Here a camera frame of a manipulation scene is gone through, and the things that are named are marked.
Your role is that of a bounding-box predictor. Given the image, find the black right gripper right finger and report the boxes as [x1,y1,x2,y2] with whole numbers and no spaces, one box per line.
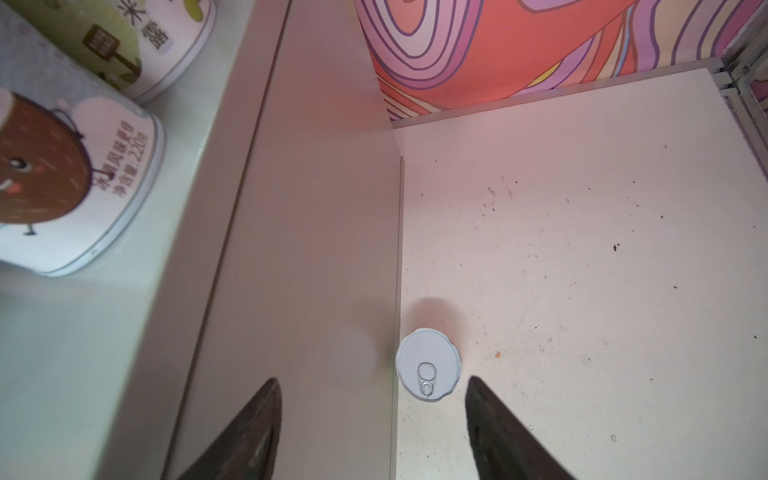
[465,376,573,480]

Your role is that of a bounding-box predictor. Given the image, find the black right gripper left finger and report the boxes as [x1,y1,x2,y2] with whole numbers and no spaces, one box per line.
[180,378,282,480]

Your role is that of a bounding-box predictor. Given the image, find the can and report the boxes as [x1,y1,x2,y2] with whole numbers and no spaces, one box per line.
[395,328,462,402]
[1,0,217,104]
[1,5,165,277]

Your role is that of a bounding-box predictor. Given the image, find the grey metal cabinet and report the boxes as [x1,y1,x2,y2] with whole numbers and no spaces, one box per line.
[1,1,402,479]

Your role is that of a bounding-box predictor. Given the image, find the aluminium frame post right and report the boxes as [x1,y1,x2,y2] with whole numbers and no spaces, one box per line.
[716,3,767,177]

